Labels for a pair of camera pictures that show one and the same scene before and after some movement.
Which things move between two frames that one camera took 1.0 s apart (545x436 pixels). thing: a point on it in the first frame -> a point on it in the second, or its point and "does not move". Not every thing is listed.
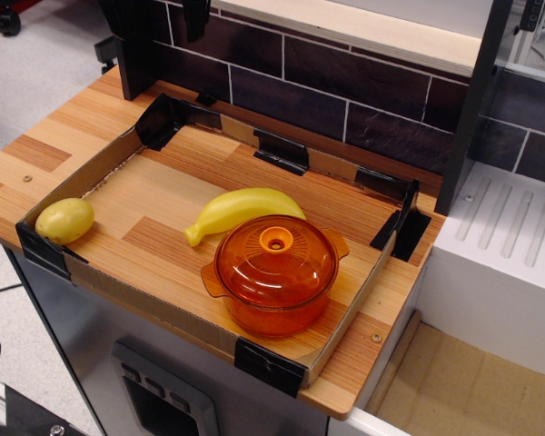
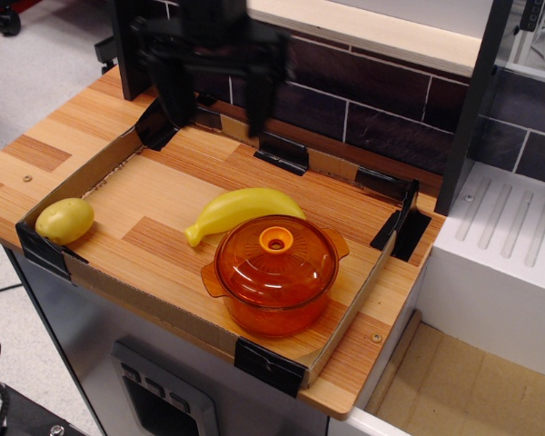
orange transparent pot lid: (276, 261) does not move
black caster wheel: (8, 22) does not move
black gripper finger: (196, 14) -> (210, 37)
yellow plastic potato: (64, 221) does not move
